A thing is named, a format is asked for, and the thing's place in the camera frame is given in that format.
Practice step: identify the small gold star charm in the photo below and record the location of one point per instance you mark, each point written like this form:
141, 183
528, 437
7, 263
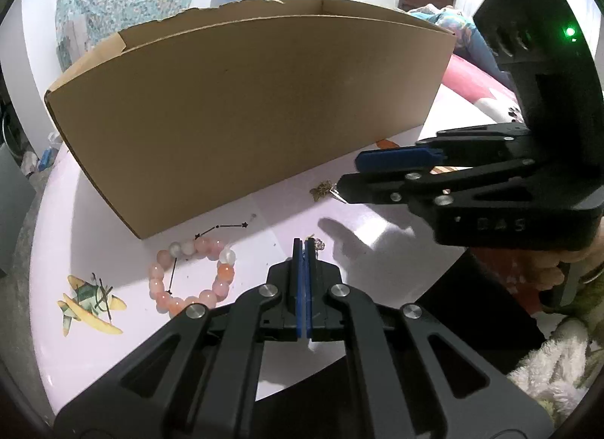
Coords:
325, 189

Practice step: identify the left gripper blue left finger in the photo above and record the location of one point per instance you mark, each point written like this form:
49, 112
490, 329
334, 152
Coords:
197, 376

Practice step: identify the person's right hand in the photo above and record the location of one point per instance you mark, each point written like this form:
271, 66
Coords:
543, 270

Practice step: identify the gold butterfly charm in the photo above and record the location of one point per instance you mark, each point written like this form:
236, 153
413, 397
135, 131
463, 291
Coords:
319, 245

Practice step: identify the brown cardboard box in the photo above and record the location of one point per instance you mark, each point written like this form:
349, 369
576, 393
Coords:
173, 118

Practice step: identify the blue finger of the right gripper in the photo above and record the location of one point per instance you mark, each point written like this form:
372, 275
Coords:
409, 158
387, 186

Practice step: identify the white fluffy cloth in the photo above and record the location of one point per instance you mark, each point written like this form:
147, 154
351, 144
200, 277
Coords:
560, 373

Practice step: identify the blue patterned quilt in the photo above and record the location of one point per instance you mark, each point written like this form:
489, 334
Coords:
470, 44

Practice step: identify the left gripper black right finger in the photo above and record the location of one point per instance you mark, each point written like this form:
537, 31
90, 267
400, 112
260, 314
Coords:
411, 377

